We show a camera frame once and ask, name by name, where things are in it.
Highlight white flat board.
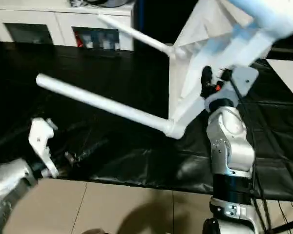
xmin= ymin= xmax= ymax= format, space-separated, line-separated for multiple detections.
xmin=267 ymin=58 xmax=293 ymax=106

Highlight black table mat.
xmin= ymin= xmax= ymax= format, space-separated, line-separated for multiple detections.
xmin=0 ymin=40 xmax=293 ymax=201

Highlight white plastic table top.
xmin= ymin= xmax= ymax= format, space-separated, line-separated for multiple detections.
xmin=168 ymin=0 xmax=285 ymax=129

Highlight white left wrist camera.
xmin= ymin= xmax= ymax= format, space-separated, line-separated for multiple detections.
xmin=28 ymin=117 xmax=59 ymax=179

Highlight white glass-door cabinet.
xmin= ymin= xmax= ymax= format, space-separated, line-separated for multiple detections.
xmin=0 ymin=0 xmax=135 ymax=51

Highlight dark items on cabinet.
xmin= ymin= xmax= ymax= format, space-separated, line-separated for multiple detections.
xmin=68 ymin=0 xmax=133 ymax=8

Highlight black metal frame leg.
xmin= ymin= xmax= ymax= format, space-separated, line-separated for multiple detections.
xmin=278 ymin=218 xmax=293 ymax=233

